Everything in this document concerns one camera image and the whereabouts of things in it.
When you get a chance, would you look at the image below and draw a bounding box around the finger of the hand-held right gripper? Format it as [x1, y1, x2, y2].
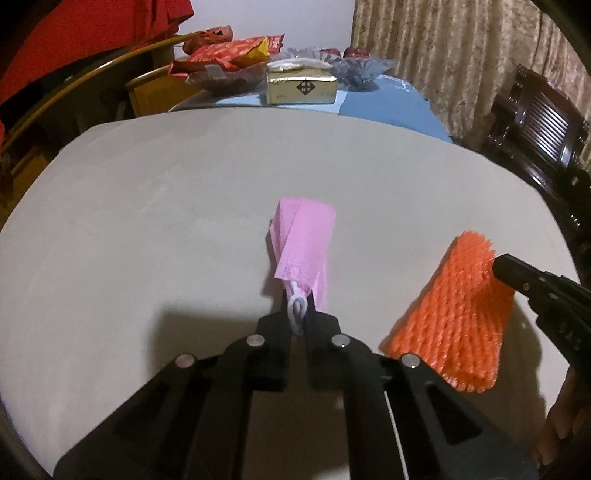
[492, 252, 548, 303]

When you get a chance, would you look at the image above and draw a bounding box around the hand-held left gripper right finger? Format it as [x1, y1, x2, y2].
[302, 310, 540, 480]

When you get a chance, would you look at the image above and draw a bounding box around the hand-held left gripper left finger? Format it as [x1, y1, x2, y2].
[54, 314, 296, 480]

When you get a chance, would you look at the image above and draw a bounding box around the orange foam fruit net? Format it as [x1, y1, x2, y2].
[380, 230, 516, 394]

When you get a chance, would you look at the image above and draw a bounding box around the pink face mask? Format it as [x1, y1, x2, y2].
[267, 197, 336, 334]

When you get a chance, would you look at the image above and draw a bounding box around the person's right hand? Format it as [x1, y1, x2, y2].
[537, 362, 591, 468]

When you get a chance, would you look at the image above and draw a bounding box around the dark carved wooden chair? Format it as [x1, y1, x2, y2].
[479, 64, 591, 243]

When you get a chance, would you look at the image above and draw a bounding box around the beige tablecloth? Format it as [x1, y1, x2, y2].
[0, 105, 583, 480]

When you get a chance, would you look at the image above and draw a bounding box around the blue tablecloth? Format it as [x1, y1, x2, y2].
[169, 74, 452, 143]

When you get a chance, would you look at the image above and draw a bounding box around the beige patterned curtain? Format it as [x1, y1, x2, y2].
[350, 0, 591, 155]

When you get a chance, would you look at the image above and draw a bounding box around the gold tissue box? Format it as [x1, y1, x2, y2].
[266, 65, 341, 106]

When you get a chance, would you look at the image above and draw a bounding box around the glass fruit bowl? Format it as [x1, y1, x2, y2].
[285, 45, 399, 88]

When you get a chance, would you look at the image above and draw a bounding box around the glass dish of dried fruit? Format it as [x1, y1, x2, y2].
[185, 65, 267, 97]

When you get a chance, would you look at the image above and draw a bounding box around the light wooden chair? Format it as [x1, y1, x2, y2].
[124, 64, 208, 118]

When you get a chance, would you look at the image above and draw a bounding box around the red and yellow snack packet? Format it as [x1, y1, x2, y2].
[168, 36, 271, 75]

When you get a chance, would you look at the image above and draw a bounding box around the orange-red snack bag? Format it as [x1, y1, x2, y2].
[182, 26, 234, 55]

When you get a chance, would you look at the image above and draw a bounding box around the curved wooden chair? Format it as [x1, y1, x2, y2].
[0, 34, 195, 204]

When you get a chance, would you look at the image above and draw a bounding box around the red hanging cloth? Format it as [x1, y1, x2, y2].
[0, 0, 194, 106]

